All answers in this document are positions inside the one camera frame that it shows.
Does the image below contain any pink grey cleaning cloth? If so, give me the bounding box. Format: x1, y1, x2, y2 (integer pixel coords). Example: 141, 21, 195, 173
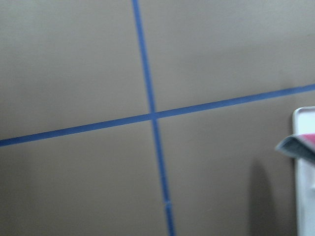
275, 133, 315, 164

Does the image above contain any white rectangular tray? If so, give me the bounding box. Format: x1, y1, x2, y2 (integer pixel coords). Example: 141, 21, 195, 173
292, 106, 315, 236

